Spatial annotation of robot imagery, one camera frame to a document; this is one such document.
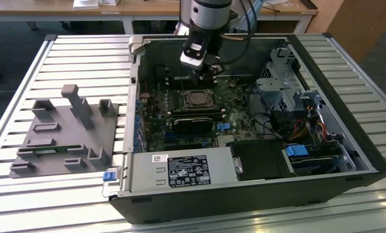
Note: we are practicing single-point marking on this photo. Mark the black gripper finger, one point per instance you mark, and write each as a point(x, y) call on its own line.
point(217, 70)
point(203, 72)

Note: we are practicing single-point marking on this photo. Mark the CPU socket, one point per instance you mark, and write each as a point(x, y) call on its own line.
point(181, 106)

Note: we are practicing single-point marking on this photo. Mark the black fan housing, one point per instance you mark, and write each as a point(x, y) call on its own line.
point(176, 81)

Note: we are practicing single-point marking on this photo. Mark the black installed RAM stick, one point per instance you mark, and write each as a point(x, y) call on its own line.
point(196, 115)
point(196, 111)

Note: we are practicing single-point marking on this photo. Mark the pale blue teach pendant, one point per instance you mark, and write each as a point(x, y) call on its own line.
point(255, 14)

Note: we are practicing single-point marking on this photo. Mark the silver metal drive cage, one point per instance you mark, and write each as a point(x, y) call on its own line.
point(273, 92)

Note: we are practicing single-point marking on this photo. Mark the green motherboard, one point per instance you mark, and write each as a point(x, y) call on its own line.
point(237, 116)

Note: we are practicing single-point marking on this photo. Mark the black graphics card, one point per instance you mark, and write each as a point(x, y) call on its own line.
point(192, 125)

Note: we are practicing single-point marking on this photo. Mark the blue motherboard connector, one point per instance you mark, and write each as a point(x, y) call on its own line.
point(223, 126)

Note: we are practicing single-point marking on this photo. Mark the small silver heatsink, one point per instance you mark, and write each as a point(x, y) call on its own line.
point(224, 140)

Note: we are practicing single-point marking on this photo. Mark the white barcode sticker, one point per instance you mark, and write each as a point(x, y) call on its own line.
point(159, 158)

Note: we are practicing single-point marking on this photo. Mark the black plastic shroud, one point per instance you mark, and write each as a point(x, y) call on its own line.
point(260, 160)

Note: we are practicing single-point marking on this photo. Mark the black rating label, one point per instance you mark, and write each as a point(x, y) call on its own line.
point(187, 171)

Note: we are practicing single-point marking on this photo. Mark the blue disk carrier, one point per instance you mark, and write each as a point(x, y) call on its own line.
point(295, 151)

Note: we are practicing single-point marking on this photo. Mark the white box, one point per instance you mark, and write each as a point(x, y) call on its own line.
point(85, 4)

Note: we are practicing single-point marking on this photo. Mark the wooden cabinet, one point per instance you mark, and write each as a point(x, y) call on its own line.
point(358, 24)

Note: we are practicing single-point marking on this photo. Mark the silver power supply unit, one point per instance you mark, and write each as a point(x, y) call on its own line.
point(147, 174)

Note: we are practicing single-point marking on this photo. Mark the grey parts rack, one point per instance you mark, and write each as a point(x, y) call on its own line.
point(63, 126)

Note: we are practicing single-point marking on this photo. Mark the blue case latch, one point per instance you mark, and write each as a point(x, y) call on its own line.
point(109, 176)

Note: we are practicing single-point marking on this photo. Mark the wooden desk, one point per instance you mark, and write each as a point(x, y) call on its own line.
point(49, 11)

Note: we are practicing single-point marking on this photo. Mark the green RAM stick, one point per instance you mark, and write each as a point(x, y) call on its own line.
point(61, 148)

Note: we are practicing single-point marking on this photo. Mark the black PC case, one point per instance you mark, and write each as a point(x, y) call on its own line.
point(212, 208)

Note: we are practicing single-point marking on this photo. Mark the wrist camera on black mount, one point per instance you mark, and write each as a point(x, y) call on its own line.
point(192, 60)

